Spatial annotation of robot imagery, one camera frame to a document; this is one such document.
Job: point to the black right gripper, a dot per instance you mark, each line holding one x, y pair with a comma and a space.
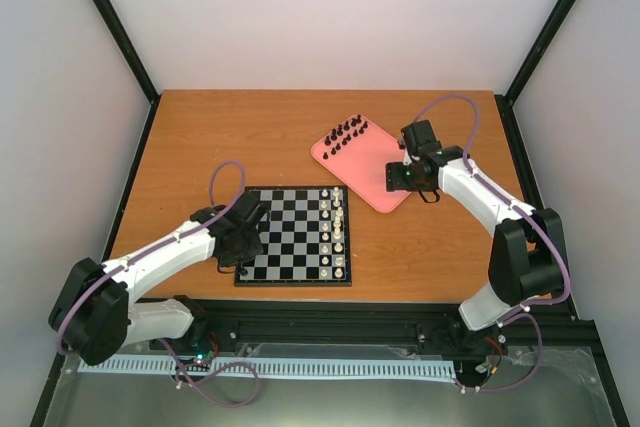
394, 180

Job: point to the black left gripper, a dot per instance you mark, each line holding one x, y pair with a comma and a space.
256, 250

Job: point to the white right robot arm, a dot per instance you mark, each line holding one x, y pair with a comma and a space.
527, 259

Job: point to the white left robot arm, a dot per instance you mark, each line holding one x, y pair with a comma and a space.
150, 272

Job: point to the pink plastic tray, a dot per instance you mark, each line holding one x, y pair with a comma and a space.
360, 165

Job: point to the black and white chessboard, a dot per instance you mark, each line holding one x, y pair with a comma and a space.
291, 236

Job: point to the black aluminium frame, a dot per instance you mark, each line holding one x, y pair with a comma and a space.
314, 321

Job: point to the light blue cable duct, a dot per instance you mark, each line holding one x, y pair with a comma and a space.
292, 368

